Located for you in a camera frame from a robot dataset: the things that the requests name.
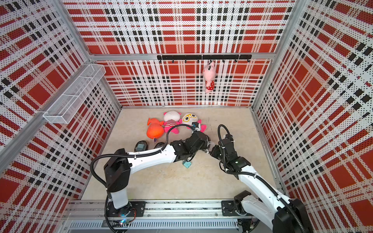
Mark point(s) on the pink hanging plush toy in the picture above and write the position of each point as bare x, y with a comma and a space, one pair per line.
209, 75

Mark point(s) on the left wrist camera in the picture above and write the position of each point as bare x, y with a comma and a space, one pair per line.
196, 126

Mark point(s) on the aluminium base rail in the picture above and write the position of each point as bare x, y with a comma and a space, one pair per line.
159, 216

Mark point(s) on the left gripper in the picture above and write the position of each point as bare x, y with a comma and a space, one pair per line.
204, 146

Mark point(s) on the pink striped plush doll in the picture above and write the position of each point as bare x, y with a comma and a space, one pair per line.
171, 119

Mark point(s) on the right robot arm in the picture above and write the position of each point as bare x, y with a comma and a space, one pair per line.
277, 211

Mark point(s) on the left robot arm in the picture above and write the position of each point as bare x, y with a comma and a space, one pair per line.
121, 165

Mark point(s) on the teal charger bottom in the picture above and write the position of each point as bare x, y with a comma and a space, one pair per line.
187, 164

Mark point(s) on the orange plush toy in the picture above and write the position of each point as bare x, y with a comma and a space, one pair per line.
155, 128

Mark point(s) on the white wire mesh basket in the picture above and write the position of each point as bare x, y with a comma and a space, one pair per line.
66, 106

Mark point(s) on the teal charger top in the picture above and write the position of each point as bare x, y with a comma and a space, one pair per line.
141, 147

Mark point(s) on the black hook rail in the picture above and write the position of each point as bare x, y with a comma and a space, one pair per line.
234, 57

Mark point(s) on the teal charger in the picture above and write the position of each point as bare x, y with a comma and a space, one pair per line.
187, 164
141, 147

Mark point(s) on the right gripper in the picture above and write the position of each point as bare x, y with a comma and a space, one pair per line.
215, 150

